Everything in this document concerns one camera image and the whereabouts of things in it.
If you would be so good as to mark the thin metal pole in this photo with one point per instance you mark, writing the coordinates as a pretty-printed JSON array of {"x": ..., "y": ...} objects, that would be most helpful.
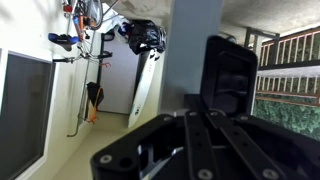
[{"x": 83, "y": 100}]

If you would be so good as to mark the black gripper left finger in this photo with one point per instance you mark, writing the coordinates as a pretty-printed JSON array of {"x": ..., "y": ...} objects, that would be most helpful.
[{"x": 193, "y": 103}]

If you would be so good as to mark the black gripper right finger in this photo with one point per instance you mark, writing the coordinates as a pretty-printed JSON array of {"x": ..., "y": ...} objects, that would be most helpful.
[{"x": 230, "y": 80}]

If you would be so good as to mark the black metal rack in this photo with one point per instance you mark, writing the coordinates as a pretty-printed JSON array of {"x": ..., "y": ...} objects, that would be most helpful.
[{"x": 100, "y": 66}]

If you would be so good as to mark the white and blue bag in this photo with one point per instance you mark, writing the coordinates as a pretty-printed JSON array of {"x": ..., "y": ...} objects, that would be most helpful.
[{"x": 120, "y": 26}]

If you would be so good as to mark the green hedge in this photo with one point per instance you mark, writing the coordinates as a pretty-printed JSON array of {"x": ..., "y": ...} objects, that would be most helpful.
[{"x": 293, "y": 120}]

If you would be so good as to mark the white surfboard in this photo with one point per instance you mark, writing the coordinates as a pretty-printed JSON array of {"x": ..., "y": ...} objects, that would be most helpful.
[{"x": 143, "y": 86}]

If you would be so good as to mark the bicycle with blue saddle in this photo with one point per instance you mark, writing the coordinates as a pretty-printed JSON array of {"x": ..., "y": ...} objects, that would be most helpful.
[{"x": 63, "y": 39}]

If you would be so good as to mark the window with vertical blinds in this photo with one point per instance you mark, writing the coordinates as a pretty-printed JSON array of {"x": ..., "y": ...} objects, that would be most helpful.
[{"x": 23, "y": 116}]

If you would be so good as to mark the black bag pile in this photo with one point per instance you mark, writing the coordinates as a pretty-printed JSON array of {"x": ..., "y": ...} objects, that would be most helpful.
[{"x": 146, "y": 35}]

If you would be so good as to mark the wooden balcony railing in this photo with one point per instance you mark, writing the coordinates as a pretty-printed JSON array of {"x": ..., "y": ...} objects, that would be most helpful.
[{"x": 293, "y": 90}]

